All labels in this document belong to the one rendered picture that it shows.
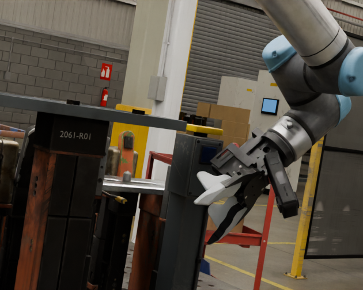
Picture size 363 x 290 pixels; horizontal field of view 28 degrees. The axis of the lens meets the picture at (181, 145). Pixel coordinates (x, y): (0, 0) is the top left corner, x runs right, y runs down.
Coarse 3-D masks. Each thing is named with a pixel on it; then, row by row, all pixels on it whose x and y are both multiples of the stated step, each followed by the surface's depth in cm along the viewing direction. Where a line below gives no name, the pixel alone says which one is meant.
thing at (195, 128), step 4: (188, 124) 134; (192, 124) 136; (188, 128) 134; (192, 128) 133; (196, 128) 132; (200, 128) 132; (204, 128) 132; (208, 128) 133; (212, 128) 133; (216, 128) 134; (196, 132) 135; (200, 132) 132; (204, 132) 133; (208, 132) 133; (212, 132) 133; (216, 132) 134; (220, 132) 134; (200, 136) 134; (204, 136) 135
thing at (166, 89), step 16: (176, 0) 547; (192, 0) 549; (176, 16) 545; (192, 16) 551; (176, 32) 544; (176, 48) 546; (160, 64) 555; (176, 64) 548; (160, 80) 544; (176, 80) 550; (160, 96) 546; (176, 96) 553; (160, 112) 550; (176, 112) 555; (160, 128) 548; (160, 144) 550; (144, 160) 560; (144, 176) 559; (160, 176) 554
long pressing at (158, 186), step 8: (16, 168) 158; (104, 176) 170; (112, 176) 172; (104, 184) 154; (112, 184) 155; (120, 184) 156; (128, 184) 161; (136, 184) 164; (144, 184) 166; (152, 184) 172; (160, 184) 172; (128, 192) 157; (136, 192) 158; (144, 192) 159; (152, 192) 160; (160, 192) 161
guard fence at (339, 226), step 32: (352, 96) 587; (352, 128) 593; (320, 160) 572; (352, 160) 599; (320, 192) 579; (352, 192) 606; (320, 224) 585; (352, 224) 613; (320, 256) 587; (352, 256) 613
